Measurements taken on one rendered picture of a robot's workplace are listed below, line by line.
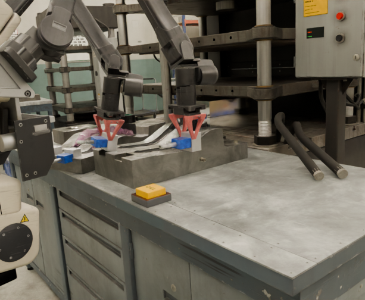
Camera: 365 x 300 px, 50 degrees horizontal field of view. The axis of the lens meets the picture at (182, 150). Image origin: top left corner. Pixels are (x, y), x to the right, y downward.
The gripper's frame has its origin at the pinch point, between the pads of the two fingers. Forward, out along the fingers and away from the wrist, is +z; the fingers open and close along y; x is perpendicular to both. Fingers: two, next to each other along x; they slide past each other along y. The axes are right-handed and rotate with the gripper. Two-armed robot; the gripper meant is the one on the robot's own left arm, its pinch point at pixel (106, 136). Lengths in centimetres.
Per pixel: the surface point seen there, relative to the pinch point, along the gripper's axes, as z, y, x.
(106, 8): -76, 422, -215
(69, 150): 9.2, 15.5, 5.6
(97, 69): 8, 390, -193
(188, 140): -6.2, -30.3, -9.6
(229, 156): 3.1, -19.9, -39.2
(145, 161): 2.9, -19.3, -3.3
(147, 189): 6.2, -33.0, 4.5
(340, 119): -13, -30, -91
